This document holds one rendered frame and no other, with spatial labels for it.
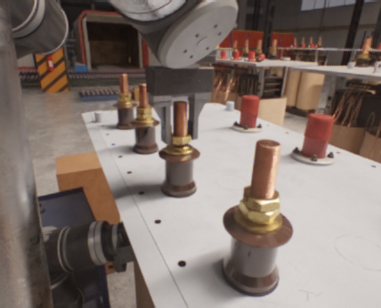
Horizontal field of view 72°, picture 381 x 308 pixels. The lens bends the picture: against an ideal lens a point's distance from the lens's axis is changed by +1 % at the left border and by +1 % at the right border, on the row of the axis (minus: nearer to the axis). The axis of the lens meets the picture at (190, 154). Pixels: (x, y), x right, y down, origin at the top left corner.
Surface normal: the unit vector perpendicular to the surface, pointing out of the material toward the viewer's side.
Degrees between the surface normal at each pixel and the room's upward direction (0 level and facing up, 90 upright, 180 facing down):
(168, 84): 90
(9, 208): 78
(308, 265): 0
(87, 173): 90
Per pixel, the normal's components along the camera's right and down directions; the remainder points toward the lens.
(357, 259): 0.03, -0.92
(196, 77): 0.50, 0.34
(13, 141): 0.90, 0.04
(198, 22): 0.52, 0.83
